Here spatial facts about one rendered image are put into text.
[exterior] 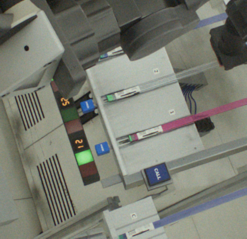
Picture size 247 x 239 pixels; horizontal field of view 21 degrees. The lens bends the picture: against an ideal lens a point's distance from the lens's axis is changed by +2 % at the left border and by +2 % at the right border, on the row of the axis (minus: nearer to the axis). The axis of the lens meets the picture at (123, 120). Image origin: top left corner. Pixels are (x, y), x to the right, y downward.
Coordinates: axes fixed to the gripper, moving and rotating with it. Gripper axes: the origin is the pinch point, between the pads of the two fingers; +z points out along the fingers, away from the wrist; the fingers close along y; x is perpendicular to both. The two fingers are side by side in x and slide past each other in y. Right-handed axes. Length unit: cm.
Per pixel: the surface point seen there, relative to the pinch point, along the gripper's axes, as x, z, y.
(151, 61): 16.2, 0.8, 6.0
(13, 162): 61, 74, 14
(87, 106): 34.6, -0.8, -0.3
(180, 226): 8, 130, -20
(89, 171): 38.9, 1.3, -14.7
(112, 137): 31.6, -1.7, -9.7
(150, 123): 22.0, 0.7, -8.8
